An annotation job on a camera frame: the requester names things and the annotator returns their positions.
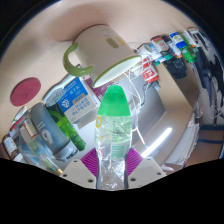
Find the clear green-capped drink bottle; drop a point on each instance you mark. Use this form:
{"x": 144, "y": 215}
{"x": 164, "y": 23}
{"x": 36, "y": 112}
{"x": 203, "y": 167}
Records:
{"x": 113, "y": 106}

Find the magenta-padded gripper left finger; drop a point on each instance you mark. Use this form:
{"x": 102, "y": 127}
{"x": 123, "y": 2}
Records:
{"x": 80, "y": 171}

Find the small green bottle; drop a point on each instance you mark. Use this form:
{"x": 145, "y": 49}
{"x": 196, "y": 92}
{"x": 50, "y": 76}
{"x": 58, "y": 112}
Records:
{"x": 189, "y": 55}

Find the brown jar with white lid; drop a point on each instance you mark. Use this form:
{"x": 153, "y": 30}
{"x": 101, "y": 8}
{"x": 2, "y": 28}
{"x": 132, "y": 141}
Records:
{"x": 10, "y": 146}

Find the blue and white milk carton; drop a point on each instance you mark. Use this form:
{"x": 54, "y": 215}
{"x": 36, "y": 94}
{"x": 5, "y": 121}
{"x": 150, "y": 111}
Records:
{"x": 75, "y": 100}

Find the white light strip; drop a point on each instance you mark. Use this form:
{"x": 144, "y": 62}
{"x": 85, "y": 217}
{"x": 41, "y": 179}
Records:
{"x": 156, "y": 142}

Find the slim green bottle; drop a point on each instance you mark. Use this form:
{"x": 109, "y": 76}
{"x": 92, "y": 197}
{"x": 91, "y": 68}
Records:
{"x": 68, "y": 128}

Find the red-labelled white jar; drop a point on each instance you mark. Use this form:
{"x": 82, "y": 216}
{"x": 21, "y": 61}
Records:
{"x": 150, "y": 70}

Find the flat round red coaster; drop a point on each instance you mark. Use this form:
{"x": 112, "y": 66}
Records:
{"x": 25, "y": 91}

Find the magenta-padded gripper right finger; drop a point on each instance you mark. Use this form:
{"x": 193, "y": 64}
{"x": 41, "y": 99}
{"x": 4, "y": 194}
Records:
{"x": 146, "y": 170}

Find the grey shaker bottle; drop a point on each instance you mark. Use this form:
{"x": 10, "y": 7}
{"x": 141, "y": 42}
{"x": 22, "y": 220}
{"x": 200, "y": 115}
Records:
{"x": 50, "y": 133}

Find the pink box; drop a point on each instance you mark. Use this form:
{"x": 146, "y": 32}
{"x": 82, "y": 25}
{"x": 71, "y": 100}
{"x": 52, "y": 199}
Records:
{"x": 98, "y": 91}

